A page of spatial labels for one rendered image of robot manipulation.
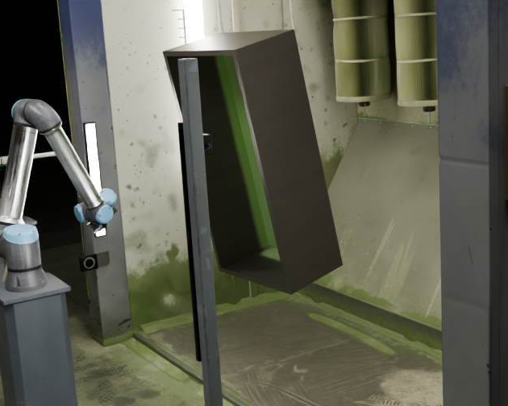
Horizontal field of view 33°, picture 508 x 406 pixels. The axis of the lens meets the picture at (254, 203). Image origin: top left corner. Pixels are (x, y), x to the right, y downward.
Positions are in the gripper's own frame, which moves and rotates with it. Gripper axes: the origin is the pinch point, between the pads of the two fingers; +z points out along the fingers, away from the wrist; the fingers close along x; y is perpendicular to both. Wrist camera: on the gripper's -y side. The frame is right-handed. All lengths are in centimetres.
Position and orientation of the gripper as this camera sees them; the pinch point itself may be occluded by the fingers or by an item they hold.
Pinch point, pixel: (97, 226)
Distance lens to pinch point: 462.2
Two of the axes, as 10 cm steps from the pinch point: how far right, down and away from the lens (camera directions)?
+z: -3.5, 4.8, 8.0
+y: -6.7, 4.7, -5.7
